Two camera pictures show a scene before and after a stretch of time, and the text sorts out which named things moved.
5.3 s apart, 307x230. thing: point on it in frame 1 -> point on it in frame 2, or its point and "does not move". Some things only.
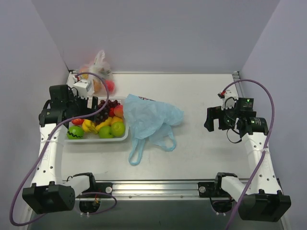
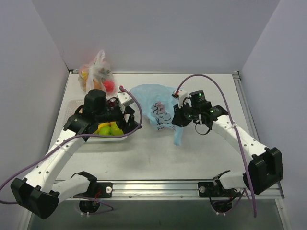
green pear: x=118 y=128 does not move
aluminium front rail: x=157 y=190 does not move
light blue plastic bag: x=149 y=120 -> x=155 y=102
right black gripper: x=218 y=118 -> x=179 y=117
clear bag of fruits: x=100 y=74 does not move
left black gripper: x=93 y=105 -> x=129 y=116
